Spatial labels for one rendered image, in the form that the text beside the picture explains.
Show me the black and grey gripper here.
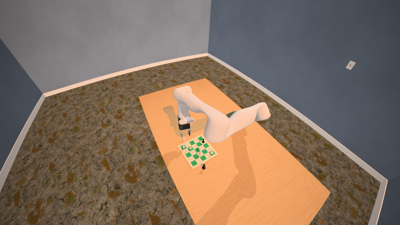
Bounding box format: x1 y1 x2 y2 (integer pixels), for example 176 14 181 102
177 111 194 138

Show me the green and cream chessboard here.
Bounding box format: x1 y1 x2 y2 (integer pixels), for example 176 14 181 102
178 134 218 169

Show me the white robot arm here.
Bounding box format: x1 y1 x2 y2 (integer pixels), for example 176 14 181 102
173 86 271 143

